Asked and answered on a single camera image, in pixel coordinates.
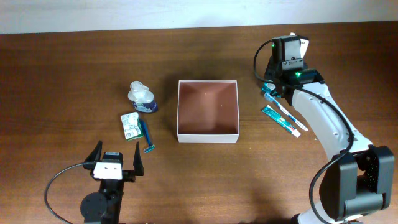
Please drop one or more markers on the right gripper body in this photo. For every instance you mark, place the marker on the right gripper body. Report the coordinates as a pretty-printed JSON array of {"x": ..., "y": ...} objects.
[{"x": 273, "y": 68}]

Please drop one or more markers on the green toothpaste tube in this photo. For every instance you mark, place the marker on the green toothpaste tube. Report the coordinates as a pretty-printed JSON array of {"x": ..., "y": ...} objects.
[{"x": 281, "y": 121}]

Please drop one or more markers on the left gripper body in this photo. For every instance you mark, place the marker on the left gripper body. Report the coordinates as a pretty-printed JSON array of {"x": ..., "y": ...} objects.
[{"x": 128, "y": 176}]

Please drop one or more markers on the green white packet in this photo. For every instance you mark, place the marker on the green white packet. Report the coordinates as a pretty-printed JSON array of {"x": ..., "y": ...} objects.
[{"x": 131, "y": 126}]

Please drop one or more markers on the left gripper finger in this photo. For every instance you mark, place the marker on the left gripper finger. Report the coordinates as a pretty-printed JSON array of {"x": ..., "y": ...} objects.
[
  {"x": 137, "y": 162},
  {"x": 95, "y": 155}
]

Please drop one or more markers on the blue white toothbrush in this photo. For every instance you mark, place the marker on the blue white toothbrush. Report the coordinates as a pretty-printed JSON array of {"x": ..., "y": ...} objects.
[{"x": 272, "y": 99}]

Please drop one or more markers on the white cardboard box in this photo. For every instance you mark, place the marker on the white cardboard box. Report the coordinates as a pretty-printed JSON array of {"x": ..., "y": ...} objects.
[{"x": 208, "y": 111}]

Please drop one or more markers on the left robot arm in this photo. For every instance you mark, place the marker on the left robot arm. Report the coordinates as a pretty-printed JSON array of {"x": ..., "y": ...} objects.
[{"x": 104, "y": 206}]

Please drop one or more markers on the blue disposable razor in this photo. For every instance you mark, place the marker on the blue disposable razor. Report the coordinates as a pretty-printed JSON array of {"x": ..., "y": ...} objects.
[{"x": 151, "y": 146}]

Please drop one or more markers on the clear cap deodorant bottle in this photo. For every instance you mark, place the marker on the clear cap deodorant bottle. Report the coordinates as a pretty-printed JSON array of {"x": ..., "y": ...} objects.
[{"x": 142, "y": 98}]

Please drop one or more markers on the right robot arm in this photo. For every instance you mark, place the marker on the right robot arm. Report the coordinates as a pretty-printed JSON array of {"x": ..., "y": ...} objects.
[{"x": 357, "y": 179}]

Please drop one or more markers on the blue mouthwash bottle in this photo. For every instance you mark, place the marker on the blue mouthwash bottle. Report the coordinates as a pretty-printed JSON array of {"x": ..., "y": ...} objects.
[{"x": 270, "y": 89}]

